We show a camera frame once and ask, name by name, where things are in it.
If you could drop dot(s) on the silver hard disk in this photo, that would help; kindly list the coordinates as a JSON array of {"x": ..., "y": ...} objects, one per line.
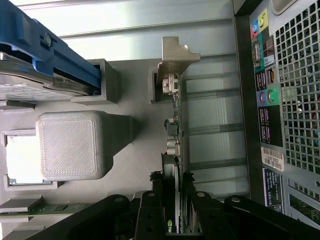
[{"x": 22, "y": 85}]

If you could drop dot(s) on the beige barcode sticker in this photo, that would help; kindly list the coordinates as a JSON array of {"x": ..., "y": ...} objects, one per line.
[{"x": 273, "y": 158}]

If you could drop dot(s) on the black printed label sticker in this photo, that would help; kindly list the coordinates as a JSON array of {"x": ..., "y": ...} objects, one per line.
[{"x": 273, "y": 190}]

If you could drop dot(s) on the green RAM stick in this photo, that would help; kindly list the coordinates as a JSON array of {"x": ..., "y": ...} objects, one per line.
[{"x": 50, "y": 208}]

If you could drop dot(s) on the grey open PC case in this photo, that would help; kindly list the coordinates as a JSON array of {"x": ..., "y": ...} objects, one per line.
[{"x": 297, "y": 87}]

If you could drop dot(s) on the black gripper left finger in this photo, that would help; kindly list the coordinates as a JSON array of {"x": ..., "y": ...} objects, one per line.
[{"x": 150, "y": 220}]

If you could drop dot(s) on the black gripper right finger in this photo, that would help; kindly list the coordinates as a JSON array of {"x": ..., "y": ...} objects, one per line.
[{"x": 205, "y": 215}]

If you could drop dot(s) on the silver CPU chip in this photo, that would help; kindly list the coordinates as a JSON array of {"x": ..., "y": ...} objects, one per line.
[{"x": 22, "y": 160}]

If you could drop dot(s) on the grey 3D-printed parts rack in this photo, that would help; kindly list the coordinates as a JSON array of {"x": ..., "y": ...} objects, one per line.
[{"x": 67, "y": 145}]

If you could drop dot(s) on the blue disk caddy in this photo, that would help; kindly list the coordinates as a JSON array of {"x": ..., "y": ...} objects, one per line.
[{"x": 70, "y": 57}]

